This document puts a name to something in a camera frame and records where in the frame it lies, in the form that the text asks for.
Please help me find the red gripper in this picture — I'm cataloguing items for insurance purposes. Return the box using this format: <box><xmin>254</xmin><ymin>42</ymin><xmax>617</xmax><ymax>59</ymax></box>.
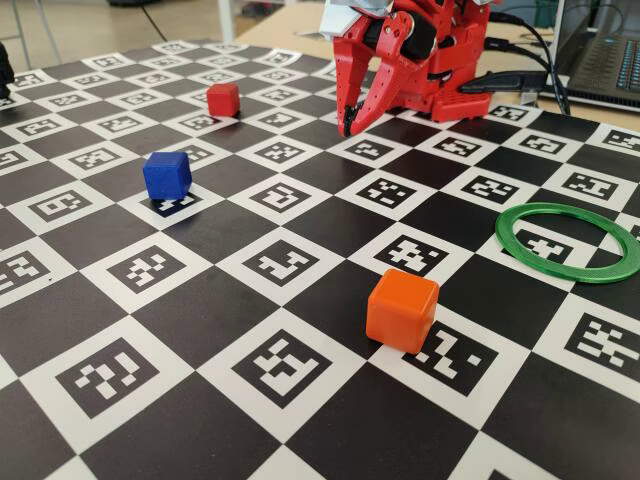
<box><xmin>332</xmin><ymin>9</ymin><xmax>442</xmax><ymax>138</ymax></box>

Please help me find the red cube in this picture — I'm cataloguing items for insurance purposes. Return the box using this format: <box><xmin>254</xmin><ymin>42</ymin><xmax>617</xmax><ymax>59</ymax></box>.
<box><xmin>206</xmin><ymin>82</ymin><xmax>242</xmax><ymax>118</ymax></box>

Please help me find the blue cube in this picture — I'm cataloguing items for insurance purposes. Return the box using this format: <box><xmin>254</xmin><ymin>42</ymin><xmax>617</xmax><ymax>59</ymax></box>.
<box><xmin>142</xmin><ymin>151</ymin><xmax>194</xmax><ymax>201</ymax></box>

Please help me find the orange cube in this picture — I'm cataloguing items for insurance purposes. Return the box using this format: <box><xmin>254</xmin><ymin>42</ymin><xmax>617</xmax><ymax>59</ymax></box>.
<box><xmin>365</xmin><ymin>268</ymin><xmax>441</xmax><ymax>354</ymax></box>

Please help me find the white table leg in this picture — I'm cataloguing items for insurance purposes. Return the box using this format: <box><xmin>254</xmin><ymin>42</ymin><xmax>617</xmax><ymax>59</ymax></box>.
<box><xmin>219</xmin><ymin>0</ymin><xmax>237</xmax><ymax>44</ymax></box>

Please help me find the black white marker mat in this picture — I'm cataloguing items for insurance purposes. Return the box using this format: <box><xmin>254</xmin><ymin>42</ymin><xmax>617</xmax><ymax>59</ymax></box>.
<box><xmin>0</xmin><ymin>39</ymin><xmax>640</xmax><ymax>480</ymax></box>

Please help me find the dark laptop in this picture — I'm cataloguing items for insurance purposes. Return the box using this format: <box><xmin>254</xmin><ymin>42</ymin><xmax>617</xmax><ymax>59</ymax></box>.
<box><xmin>542</xmin><ymin>0</ymin><xmax>640</xmax><ymax>112</ymax></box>

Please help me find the black object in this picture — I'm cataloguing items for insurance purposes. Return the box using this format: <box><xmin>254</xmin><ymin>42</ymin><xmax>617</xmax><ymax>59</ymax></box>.
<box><xmin>0</xmin><ymin>42</ymin><xmax>16</xmax><ymax>100</ymax></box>

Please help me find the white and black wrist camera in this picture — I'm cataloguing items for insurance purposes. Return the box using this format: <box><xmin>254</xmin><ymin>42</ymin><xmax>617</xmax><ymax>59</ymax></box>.
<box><xmin>318</xmin><ymin>0</ymin><xmax>394</xmax><ymax>42</ymax></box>

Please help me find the black usb plug cable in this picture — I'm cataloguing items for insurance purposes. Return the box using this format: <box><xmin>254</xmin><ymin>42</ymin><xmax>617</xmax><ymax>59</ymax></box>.
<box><xmin>458</xmin><ymin>69</ymin><xmax>551</xmax><ymax>97</ymax></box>

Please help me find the green ring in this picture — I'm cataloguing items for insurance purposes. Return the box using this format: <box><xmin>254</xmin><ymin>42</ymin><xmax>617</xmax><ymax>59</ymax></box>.
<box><xmin>494</xmin><ymin>202</ymin><xmax>640</xmax><ymax>285</ymax></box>

